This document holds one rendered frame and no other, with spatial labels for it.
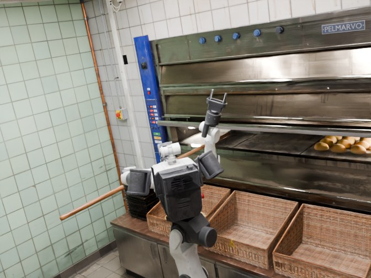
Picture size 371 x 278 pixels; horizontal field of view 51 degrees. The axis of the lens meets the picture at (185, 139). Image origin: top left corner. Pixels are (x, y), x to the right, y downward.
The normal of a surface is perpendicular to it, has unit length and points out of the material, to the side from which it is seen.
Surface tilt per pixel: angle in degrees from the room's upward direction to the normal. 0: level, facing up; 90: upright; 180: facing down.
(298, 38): 90
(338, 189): 70
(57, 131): 90
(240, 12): 90
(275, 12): 90
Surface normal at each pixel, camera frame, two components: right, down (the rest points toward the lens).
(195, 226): 0.42, -0.63
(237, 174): -0.67, -0.05
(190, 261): 0.71, -0.11
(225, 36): -0.66, 0.29
